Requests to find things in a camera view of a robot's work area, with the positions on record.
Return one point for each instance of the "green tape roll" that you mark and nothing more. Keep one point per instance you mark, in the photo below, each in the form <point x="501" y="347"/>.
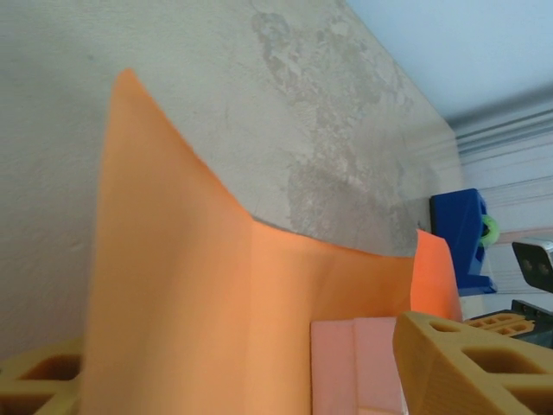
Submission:
<point x="490" y="231"/>

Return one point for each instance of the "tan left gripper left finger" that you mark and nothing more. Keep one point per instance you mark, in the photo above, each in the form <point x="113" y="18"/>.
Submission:
<point x="39" y="380"/>

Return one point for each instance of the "aluminium frame corner post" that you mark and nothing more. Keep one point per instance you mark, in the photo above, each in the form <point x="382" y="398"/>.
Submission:
<point x="505" y="129"/>

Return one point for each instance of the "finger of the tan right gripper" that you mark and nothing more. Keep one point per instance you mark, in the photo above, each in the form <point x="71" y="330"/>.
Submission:
<point x="501" y="325"/>

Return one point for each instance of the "blue tape dispenser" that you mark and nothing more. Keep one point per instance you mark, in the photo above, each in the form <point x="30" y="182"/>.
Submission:
<point x="453" y="225"/>

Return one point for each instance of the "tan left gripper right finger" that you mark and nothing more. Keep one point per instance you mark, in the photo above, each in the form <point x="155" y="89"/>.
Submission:
<point x="440" y="372"/>

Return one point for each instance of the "pink gift box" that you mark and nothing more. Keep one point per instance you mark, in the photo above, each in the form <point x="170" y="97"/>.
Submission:
<point x="345" y="367"/>

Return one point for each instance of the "orange wrapping paper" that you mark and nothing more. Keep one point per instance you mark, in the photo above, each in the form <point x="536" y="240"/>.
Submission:
<point x="194" y="281"/>

